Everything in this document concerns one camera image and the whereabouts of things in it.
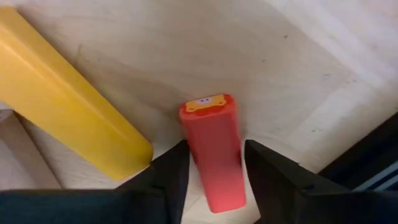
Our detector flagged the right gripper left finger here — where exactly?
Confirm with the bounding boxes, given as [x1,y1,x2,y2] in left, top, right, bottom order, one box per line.
[0,139,191,224]

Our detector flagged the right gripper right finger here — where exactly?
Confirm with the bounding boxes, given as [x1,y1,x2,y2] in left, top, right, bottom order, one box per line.
[244,139,398,224]

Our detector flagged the red wooden block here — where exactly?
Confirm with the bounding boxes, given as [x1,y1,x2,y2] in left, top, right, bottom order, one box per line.
[178,93,248,214]

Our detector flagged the yellow wooden block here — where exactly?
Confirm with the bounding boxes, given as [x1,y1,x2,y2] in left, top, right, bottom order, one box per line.
[0,6,154,182]

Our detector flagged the black aluminium table frame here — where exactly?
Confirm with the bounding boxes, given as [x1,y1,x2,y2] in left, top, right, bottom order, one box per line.
[318,111,398,191]

